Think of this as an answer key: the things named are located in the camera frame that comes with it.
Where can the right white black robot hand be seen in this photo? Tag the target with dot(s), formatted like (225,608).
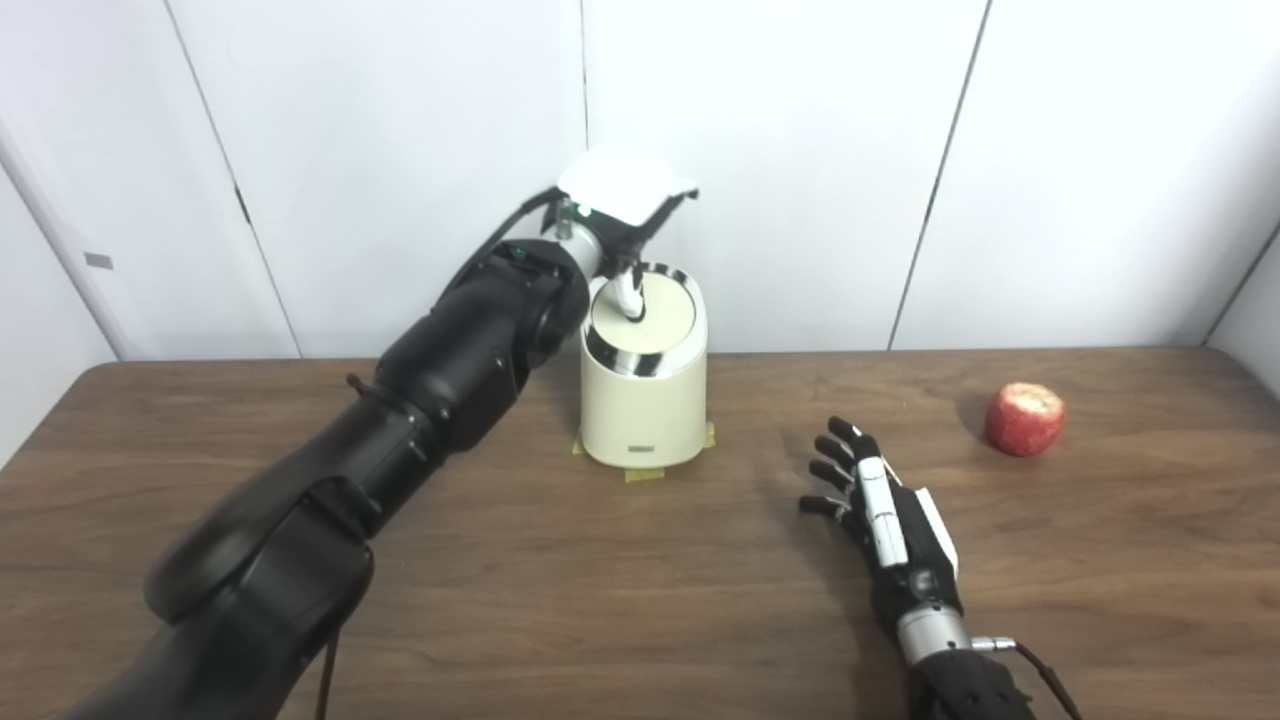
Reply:
(915,560)

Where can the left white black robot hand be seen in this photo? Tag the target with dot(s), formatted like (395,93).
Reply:
(625,185)

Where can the red apple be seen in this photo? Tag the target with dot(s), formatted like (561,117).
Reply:
(1024,420)

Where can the cream-colored lidded bin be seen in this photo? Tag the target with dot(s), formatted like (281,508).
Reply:
(640,410)

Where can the wide yellow tape piece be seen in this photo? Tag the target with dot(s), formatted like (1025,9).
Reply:
(645,474)

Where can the black wall panel hinge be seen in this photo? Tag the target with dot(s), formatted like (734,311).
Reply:
(242,205)

